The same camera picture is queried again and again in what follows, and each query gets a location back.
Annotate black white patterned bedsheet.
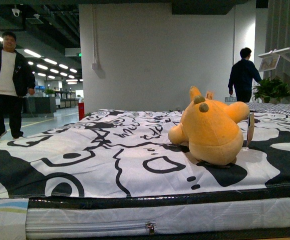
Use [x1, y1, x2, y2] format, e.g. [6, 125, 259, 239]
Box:
[0, 110, 290, 199]

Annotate red bin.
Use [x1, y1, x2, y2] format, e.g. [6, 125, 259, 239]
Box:
[78, 102, 85, 120]

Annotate orange plush toy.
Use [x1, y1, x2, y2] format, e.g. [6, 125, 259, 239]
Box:
[168, 86, 250, 166]

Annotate man in dark clothes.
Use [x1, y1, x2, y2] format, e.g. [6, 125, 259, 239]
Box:
[228, 47, 262, 103]

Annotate plush toy hang tag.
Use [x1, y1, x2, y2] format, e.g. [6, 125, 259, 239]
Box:
[246, 113, 255, 148]

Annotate green potted plant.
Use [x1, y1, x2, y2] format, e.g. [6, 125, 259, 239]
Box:
[254, 77, 290, 103]

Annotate framed picture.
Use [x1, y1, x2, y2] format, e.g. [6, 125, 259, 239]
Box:
[259, 55, 280, 72]

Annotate man in white shirt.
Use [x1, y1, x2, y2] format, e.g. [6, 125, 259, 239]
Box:
[0, 31, 35, 139]

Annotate striped grey pillow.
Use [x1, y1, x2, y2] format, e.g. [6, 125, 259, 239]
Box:
[247, 102, 290, 117]

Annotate white quilted mattress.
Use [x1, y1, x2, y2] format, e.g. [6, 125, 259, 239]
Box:
[0, 185, 290, 240]

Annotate white security camera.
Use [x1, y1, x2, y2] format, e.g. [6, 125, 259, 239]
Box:
[11, 7, 20, 17]

